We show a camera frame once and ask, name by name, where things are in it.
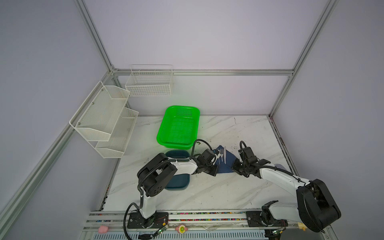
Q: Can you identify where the dark blue paper napkin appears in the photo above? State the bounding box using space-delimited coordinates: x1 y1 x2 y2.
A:
215 145 237 174

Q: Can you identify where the silver table knife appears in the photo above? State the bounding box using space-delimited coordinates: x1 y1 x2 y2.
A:
222 147 227 164

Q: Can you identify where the dark teal plastic tray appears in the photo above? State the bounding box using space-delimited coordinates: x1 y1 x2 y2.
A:
165 150 190 191

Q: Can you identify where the green plastic perforated basket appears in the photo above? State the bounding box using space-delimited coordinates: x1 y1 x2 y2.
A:
157 106 201 150

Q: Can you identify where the silver fork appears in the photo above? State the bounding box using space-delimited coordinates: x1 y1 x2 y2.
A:
215 149 223 166

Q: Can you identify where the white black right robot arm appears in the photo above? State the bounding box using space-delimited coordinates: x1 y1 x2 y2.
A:
232 159 342 233

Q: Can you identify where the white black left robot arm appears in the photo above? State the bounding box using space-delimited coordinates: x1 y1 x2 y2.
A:
137 149 220 220

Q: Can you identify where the yellow pink round toy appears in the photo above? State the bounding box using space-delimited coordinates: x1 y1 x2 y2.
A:
175 225 188 234

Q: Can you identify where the yellow duck toy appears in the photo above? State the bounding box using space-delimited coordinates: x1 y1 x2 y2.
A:
298 223 308 232

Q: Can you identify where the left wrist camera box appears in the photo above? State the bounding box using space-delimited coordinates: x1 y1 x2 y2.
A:
199 149 216 165

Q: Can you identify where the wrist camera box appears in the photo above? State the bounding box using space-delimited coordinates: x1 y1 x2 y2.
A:
199 149 216 165
239 147 259 165

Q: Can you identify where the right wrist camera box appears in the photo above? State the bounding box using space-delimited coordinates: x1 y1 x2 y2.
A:
239 147 259 165

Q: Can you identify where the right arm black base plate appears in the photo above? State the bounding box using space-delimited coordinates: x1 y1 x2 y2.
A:
246 211 288 228

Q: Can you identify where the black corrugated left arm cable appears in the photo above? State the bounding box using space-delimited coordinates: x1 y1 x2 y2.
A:
122 138 214 240

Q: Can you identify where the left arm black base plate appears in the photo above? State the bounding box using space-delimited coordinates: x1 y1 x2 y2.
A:
127 212 169 229

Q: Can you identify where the white wire wall basket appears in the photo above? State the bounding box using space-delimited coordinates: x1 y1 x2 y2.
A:
125 65 174 97

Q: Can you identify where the white mesh wall shelf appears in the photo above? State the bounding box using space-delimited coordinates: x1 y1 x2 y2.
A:
69 82 139 159

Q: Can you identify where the pink toy on rail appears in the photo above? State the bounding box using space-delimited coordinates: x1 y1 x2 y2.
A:
98 226 109 234

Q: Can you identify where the aluminium front rail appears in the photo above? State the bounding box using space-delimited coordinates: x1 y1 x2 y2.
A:
80 209 337 240

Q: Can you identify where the aluminium frame post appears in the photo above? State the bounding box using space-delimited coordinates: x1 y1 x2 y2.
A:
74 0 114 72

